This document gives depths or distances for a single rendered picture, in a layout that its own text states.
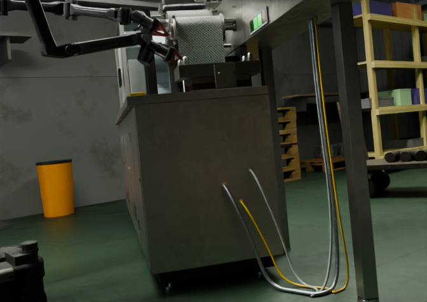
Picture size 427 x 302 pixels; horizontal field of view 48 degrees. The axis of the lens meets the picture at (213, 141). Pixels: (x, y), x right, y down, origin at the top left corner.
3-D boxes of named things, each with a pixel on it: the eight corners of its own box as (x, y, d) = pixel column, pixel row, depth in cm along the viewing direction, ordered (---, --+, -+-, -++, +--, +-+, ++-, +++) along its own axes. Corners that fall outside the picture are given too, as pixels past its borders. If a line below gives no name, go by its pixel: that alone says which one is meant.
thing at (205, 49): (180, 73, 245) (177, 36, 245) (225, 70, 250) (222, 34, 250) (181, 73, 245) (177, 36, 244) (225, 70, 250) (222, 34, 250)
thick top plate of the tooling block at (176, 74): (175, 82, 240) (173, 70, 240) (251, 76, 249) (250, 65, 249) (179, 77, 225) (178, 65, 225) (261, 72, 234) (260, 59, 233)
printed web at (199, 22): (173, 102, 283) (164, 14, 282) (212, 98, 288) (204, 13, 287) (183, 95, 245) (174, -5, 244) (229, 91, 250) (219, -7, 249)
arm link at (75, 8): (61, 19, 265) (62, -2, 262) (70, 19, 270) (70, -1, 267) (123, 27, 245) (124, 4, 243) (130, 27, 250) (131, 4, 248)
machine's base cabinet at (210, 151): (126, 215, 462) (117, 124, 460) (192, 206, 476) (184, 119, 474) (151, 297, 216) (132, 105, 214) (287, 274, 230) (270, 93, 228)
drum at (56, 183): (70, 210, 533) (65, 159, 532) (82, 213, 505) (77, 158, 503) (36, 216, 512) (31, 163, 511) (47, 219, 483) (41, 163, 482)
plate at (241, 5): (175, 91, 472) (171, 60, 471) (202, 88, 478) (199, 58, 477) (300, -1, 170) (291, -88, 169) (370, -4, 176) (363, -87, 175)
